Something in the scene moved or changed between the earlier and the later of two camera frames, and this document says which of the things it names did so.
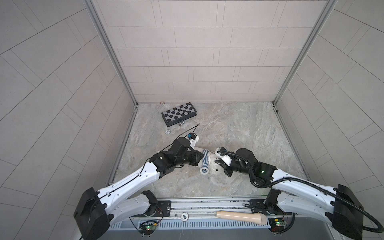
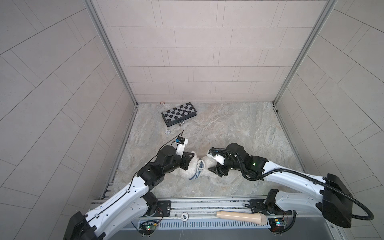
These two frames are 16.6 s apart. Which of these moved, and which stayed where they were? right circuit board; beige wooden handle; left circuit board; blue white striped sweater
Moved: blue white striped sweater
Stayed: beige wooden handle; right circuit board; left circuit board
